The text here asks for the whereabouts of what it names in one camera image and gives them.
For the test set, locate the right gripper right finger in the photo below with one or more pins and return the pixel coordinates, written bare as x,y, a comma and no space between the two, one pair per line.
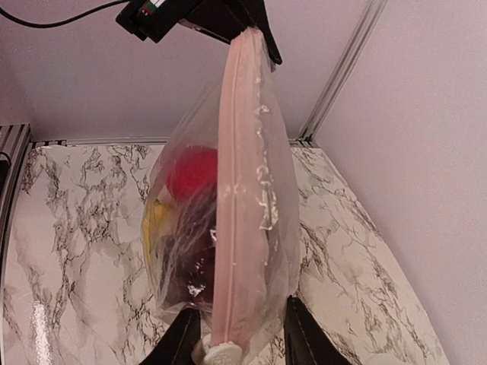
305,341

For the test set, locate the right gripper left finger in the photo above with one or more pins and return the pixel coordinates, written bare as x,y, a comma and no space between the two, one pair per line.
177,343

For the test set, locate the fake purple grapes bunch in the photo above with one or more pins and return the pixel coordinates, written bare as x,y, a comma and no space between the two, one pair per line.
188,270

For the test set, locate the clear zip top bag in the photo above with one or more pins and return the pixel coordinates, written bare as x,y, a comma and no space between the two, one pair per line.
253,208

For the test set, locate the fake red pepper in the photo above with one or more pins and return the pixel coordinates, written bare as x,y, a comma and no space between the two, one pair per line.
195,168

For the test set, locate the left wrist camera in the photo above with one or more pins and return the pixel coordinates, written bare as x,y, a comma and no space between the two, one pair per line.
154,19

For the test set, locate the right aluminium frame post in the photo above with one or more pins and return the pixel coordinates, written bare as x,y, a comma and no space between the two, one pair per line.
341,72

